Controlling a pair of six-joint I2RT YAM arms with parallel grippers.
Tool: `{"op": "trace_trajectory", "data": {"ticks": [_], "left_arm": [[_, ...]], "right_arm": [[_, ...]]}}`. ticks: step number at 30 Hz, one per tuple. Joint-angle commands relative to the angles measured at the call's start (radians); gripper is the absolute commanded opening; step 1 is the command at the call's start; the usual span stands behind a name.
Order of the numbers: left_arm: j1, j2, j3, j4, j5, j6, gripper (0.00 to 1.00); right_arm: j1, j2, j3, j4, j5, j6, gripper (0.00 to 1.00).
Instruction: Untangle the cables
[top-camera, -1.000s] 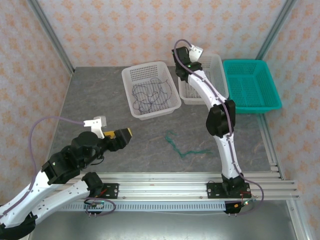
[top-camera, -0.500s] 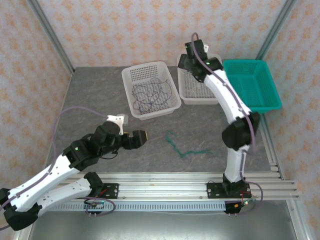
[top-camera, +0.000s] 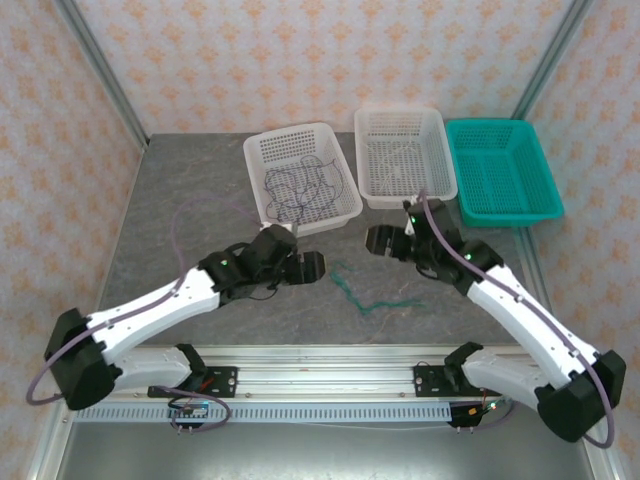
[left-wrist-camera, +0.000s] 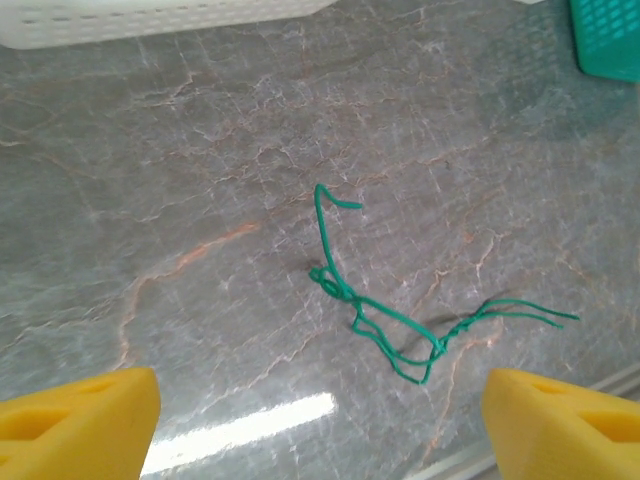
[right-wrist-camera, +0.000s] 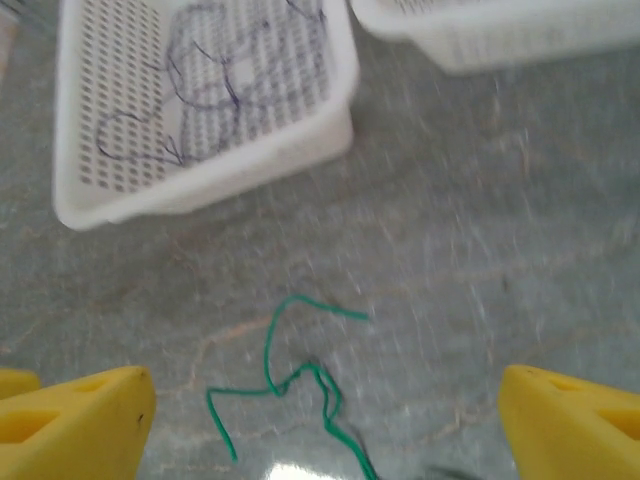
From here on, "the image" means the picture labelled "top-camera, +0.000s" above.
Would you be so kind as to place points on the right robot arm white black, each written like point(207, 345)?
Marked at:
point(520, 310)

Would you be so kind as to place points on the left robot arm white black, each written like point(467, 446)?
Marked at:
point(165, 300)

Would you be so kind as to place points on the teal perforated basket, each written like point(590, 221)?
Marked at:
point(500, 170)

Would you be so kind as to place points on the white perforated basket tilted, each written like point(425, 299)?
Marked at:
point(300, 150)

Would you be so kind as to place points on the black mounting plate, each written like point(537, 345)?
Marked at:
point(222, 381)
point(430, 381)

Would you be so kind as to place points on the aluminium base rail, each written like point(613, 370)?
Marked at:
point(325, 372)

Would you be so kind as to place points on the aluminium frame post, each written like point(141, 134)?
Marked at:
point(552, 60)
point(102, 75)

